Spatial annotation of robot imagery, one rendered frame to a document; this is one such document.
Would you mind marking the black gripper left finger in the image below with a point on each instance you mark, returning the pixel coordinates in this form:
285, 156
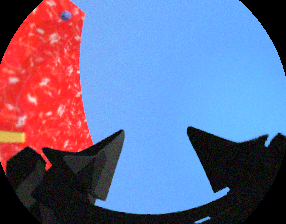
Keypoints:
94, 167

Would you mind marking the yellow bar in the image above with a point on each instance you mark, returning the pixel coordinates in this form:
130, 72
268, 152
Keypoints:
12, 136

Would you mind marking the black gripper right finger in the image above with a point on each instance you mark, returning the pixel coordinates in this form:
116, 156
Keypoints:
222, 158

